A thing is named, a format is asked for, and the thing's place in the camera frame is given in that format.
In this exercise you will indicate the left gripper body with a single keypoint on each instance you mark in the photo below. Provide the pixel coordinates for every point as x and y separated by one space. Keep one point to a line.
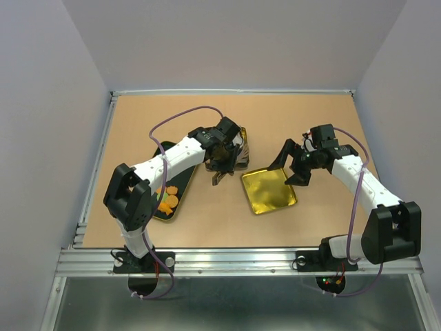
225 162

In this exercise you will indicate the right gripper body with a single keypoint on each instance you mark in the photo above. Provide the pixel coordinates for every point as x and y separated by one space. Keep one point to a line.
309 158

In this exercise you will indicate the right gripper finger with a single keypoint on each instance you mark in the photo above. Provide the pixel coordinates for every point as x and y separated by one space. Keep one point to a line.
299 178
288 149

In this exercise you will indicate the gold square tin box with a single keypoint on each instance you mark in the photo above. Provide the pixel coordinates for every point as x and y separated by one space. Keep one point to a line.
244 151

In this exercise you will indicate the gold tin lid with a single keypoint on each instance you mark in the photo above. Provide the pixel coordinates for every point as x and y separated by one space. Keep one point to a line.
266 190

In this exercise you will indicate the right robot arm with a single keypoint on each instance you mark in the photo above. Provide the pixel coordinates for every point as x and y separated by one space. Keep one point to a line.
382 227

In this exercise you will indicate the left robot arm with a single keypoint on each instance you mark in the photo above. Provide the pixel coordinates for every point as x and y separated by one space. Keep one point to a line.
130 196

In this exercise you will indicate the black cookie tray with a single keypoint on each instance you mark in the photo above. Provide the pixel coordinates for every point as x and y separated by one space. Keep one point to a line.
180 182

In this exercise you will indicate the orange blob cookie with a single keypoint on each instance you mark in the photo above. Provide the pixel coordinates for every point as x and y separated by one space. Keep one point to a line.
172 190

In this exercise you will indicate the tan biscuit cookie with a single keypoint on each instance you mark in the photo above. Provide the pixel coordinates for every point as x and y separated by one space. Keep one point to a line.
172 201

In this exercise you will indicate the green round cookie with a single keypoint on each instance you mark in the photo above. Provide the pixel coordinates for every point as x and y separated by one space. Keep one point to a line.
159 197

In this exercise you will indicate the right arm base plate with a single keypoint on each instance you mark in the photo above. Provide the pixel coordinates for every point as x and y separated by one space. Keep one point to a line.
315 261

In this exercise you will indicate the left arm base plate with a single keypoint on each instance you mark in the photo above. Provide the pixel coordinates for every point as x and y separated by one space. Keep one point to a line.
126 263

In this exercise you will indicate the aluminium front rail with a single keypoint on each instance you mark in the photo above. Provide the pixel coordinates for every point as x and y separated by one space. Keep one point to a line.
227 262

